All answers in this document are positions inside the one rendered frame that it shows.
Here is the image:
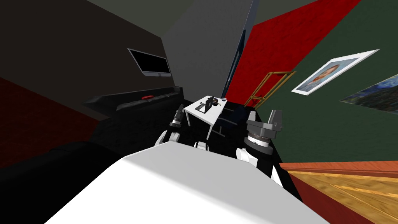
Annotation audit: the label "white-framed portrait picture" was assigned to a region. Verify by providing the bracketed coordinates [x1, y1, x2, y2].
[290, 49, 381, 96]

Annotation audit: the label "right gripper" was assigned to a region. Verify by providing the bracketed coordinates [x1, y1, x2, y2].
[245, 109, 283, 141]

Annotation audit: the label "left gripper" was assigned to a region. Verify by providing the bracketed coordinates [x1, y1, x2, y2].
[171, 104, 186, 123]

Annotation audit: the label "blue night-sky painting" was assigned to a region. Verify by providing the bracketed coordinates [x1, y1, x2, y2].
[340, 73, 398, 116]

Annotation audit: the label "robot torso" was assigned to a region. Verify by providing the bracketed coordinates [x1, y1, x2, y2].
[44, 141, 331, 224]

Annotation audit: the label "black wall television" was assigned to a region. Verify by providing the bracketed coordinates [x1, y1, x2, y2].
[127, 48, 173, 78]

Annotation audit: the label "white desk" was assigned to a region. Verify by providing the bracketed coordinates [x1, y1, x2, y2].
[183, 95, 228, 141]

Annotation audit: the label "black sofa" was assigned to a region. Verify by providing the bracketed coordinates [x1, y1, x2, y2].
[82, 86, 185, 113]

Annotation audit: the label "wooden ladder shelf frame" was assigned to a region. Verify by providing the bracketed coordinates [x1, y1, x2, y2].
[244, 70, 297, 110]

